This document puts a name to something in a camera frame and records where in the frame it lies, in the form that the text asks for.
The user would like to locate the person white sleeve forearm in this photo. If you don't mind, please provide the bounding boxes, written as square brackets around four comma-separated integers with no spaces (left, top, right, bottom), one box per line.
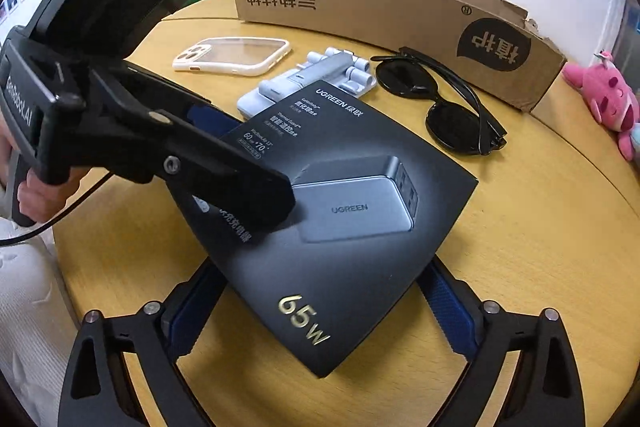
[1,236,77,426]

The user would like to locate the person left hand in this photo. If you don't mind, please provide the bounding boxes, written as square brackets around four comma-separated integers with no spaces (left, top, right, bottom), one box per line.
[1,118,90,223]

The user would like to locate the brown cardboard box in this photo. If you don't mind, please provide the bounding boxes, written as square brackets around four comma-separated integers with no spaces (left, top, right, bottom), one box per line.
[235,0,566,112]

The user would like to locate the grey folding phone stand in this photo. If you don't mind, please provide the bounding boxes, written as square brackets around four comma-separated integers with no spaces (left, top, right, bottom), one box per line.
[236,48,378,119]

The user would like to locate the white clear phone case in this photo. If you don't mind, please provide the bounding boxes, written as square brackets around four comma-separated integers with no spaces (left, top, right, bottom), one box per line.
[172,37,291,77]

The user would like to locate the black sunglasses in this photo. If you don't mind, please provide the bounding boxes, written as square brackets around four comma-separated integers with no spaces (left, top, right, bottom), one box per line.
[371,46,506,156]

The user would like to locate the pink bear plush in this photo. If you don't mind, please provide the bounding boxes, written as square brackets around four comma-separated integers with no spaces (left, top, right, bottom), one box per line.
[562,50,639,161]

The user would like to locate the black UGREEN charger box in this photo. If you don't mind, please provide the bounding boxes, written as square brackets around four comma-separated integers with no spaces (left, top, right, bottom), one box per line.
[172,81,477,377]

